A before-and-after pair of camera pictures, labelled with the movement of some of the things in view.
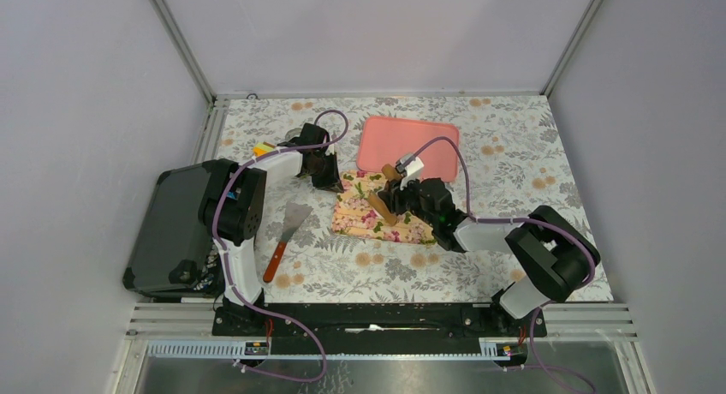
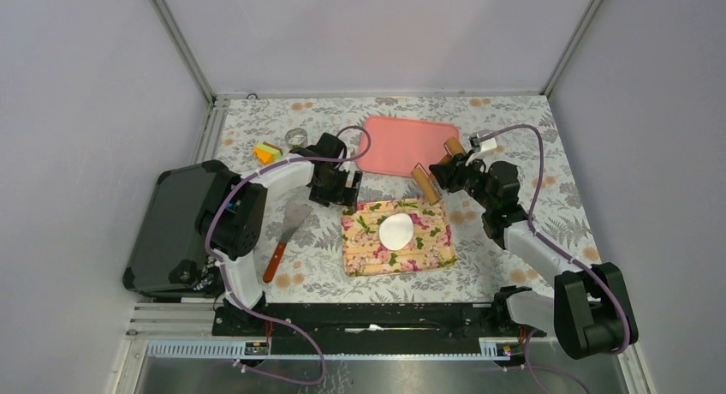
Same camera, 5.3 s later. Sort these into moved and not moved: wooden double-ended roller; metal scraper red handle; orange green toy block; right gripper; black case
Moved: right gripper; wooden double-ended roller
Not moved: orange green toy block; metal scraper red handle; black case
